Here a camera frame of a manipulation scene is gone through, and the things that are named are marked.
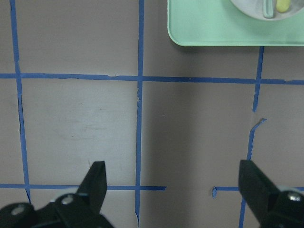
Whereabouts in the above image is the mint green plastic tray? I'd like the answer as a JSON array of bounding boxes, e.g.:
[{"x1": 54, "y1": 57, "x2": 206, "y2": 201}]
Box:
[{"x1": 167, "y1": 0, "x2": 304, "y2": 47}]

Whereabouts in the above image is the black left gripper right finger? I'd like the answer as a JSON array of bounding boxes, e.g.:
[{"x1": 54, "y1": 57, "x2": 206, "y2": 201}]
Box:
[{"x1": 238, "y1": 160, "x2": 304, "y2": 228}]

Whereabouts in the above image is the pale blue plastic spoon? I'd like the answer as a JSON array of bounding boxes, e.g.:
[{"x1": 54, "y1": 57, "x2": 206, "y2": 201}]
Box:
[{"x1": 262, "y1": 0, "x2": 274, "y2": 19}]

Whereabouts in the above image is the white round plate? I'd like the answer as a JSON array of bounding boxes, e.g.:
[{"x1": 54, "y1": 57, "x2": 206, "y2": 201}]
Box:
[{"x1": 231, "y1": 0, "x2": 304, "y2": 21}]

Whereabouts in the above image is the yellow plastic fork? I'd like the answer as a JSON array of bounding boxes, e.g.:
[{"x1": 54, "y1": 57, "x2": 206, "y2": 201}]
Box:
[{"x1": 276, "y1": 0, "x2": 291, "y2": 13}]

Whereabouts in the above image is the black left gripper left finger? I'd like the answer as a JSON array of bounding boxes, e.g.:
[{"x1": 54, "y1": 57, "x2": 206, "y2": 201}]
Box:
[{"x1": 33, "y1": 161, "x2": 113, "y2": 228}]

